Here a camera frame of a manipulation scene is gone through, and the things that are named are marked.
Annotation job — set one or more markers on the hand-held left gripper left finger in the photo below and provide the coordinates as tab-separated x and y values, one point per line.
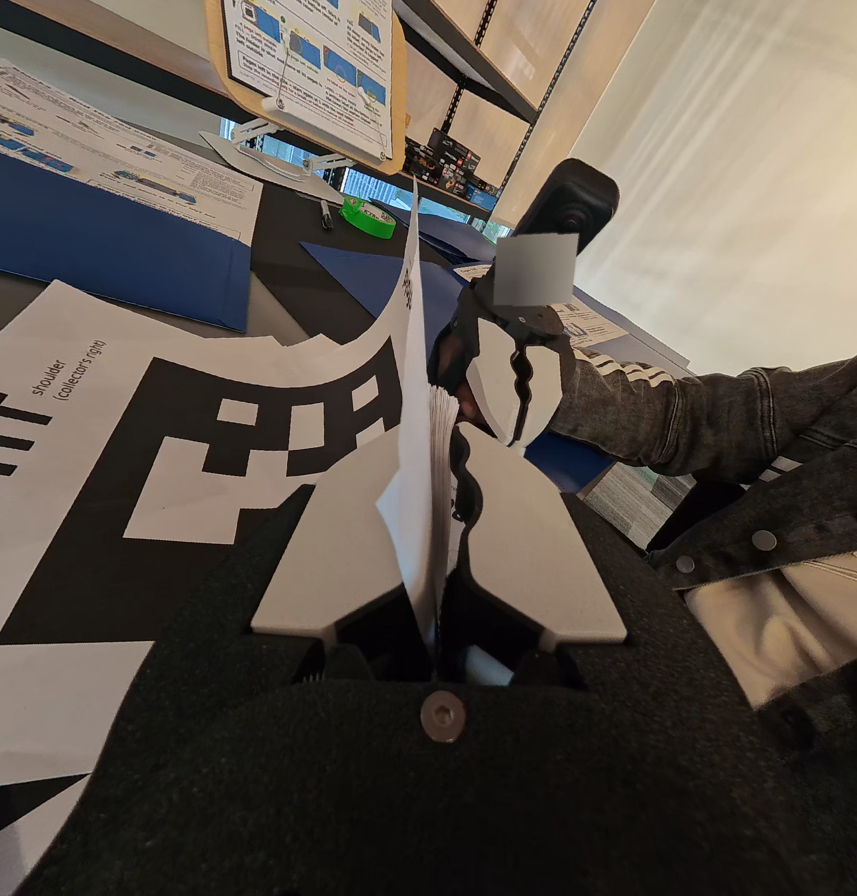
316	560

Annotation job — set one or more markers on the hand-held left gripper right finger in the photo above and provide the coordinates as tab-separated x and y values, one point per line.
540	546

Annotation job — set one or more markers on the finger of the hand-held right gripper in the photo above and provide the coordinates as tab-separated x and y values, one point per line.
491	378
554	378

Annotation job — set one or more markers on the stack of printed paper sheets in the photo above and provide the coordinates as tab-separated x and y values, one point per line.
190	504

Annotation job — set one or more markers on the dark desk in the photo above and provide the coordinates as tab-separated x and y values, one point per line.
281	280

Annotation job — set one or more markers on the person's right hand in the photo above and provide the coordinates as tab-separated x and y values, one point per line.
449	357

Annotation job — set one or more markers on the row of dark boxes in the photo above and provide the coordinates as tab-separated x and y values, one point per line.
442	157

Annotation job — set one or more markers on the black metal shelf rack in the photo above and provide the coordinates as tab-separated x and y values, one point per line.
484	73

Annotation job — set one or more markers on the blue paper folder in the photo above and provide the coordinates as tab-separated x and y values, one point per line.
358	273
120	252

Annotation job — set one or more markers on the green tape roll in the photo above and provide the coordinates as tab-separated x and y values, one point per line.
362	225

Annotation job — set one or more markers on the person's torso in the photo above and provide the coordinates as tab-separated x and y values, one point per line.
750	560

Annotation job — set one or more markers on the black marker pen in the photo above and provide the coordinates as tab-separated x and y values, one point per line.
326	213

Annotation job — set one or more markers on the wooden document stand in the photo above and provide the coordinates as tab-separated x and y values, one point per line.
246	157

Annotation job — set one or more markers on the person's black trouser leg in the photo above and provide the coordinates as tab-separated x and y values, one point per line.
848	735

